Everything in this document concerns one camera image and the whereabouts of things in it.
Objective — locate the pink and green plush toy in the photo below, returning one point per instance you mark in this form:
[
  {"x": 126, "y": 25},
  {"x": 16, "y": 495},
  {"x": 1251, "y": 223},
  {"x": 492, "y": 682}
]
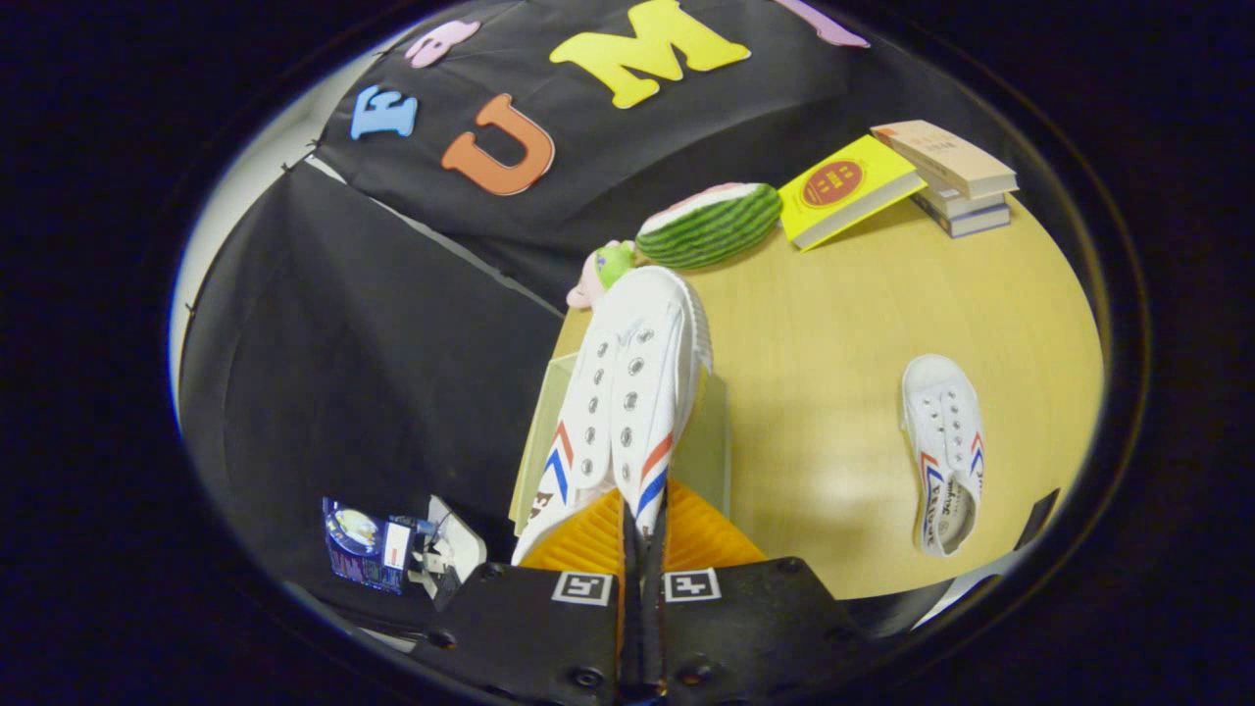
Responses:
[{"x": 613, "y": 263}]

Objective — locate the watermelon slice plush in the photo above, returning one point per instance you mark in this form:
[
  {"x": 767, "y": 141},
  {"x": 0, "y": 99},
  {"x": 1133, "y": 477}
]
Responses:
[{"x": 711, "y": 230}]

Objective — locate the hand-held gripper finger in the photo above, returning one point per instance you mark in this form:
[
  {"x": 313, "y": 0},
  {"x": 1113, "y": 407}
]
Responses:
[
  {"x": 653, "y": 608},
  {"x": 630, "y": 608}
]

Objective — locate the beige cover book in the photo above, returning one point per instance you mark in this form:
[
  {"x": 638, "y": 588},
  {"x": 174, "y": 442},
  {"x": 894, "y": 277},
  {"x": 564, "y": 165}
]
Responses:
[{"x": 941, "y": 152}]

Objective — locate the black rectangular block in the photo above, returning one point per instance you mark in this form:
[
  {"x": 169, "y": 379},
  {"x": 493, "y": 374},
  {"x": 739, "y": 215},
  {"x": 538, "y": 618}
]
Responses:
[{"x": 1037, "y": 520}]

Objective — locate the green fabric storage box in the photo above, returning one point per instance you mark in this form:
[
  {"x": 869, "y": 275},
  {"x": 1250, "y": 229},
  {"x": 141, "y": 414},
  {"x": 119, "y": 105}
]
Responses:
[{"x": 708, "y": 461}]

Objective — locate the white device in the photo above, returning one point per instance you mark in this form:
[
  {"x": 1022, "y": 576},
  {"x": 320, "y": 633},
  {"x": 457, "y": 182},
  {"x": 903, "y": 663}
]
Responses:
[{"x": 456, "y": 544}]

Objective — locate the white cover book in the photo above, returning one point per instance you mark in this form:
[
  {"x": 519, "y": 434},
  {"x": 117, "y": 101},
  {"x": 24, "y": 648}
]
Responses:
[{"x": 966, "y": 206}]

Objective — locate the yellow book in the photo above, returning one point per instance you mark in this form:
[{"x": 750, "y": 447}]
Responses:
[{"x": 843, "y": 186}]

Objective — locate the blue printed carton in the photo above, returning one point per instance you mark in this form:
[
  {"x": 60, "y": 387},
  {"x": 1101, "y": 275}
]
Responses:
[{"x": 358, "y": 549}]

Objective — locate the blue-grey cover book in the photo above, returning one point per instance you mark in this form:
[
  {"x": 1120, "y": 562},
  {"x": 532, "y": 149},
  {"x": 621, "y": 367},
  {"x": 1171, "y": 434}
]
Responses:
[{"x": 980, "y": 224}]

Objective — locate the white canvas shoe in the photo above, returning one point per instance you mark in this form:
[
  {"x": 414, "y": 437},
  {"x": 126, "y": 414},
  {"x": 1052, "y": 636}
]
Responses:
[
  {"x": 637, "y": 343},
  {"x": 941, "y": 392}
]

